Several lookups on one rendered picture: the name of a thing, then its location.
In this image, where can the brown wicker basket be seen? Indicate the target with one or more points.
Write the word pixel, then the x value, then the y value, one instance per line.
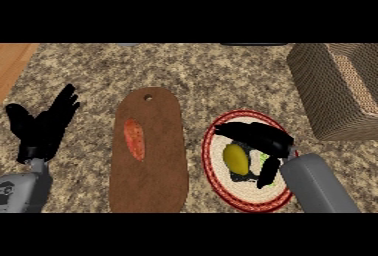
pixel 339 90

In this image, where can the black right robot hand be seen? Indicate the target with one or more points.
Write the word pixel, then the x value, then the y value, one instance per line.
pixel 258 134

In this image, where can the brown wooden cutting board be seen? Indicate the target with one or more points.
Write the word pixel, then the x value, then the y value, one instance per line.
pixel 147 151

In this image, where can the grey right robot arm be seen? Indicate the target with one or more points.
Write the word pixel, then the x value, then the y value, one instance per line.
pixel 317 185

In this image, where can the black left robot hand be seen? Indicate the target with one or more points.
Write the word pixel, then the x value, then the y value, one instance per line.
pixel 45 128

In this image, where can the yellow lemon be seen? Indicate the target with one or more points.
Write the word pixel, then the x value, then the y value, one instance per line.
pixel 236 159

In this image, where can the pale grey object edge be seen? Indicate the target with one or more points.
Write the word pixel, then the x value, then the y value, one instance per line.
pixel 127 44

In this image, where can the round red-rimmed woven placemat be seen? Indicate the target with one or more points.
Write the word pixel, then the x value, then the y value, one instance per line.
pixel 236 191

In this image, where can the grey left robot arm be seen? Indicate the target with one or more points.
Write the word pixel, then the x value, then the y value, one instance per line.
pixel 22 188

